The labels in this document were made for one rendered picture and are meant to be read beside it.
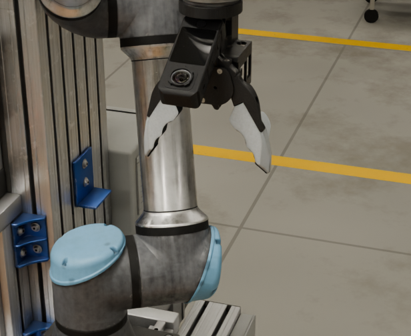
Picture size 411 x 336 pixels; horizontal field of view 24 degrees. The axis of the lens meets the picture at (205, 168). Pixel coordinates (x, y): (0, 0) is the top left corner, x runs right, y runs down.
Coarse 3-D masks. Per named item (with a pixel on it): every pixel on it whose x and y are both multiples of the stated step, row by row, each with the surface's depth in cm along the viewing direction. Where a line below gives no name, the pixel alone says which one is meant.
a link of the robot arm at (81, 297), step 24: (72, 240) 150; (96, 240) 149; (120, 240) 148; (72, 264) 145; (96, 264) 145; (120, 264) 147; (72, 288) 146; (96, 288) 146; (120, 288) 147; (72, 312) 148; (96, 312) 148; (120, 312) 151
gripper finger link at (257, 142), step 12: (240, 108) 109; (240, 120) 110; (252, 120) 109; (264, 120) 114; (240, 132) 110; (252, 132) 110; (264, 132) 110; (252, 144) 111; (264, 144) 110; (264, 156) 111; (264, 168) 112
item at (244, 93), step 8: (240, 80) 108; (240, 88) 108; (248, 88) 108; (232, 96) 109; (240, 96) 108; (248, 96) 108; (256, 96) 109; (248, 104) 109; (256, 104) 108; (256, 112) 109; (256, 120) 109; (264, 128) 110
